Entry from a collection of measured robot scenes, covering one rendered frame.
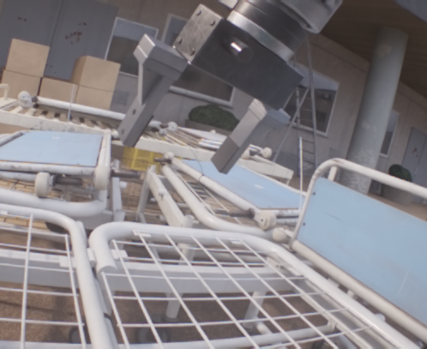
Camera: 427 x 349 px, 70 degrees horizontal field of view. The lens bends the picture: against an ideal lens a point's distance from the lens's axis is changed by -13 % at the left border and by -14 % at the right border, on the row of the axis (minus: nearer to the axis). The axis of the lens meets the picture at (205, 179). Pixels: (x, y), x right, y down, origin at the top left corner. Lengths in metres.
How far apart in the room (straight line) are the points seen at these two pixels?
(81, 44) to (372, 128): 5.22
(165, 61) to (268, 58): 0.10
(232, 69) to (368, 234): 0.61
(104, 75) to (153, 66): 3.53
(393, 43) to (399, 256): 6.16
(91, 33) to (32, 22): 1.03
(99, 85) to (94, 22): 2.56
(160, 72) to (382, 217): 0.64
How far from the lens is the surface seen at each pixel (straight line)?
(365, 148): 6.44
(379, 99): 6.54
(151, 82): 0.32
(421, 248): 0.78
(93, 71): 3.80
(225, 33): 0.31
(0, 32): 6.26
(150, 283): 0.79
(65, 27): 6.19
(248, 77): 0.34
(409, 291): 0.80
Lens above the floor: 0.80
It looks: 10 degrees down
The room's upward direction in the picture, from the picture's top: 15 degrees clockwise
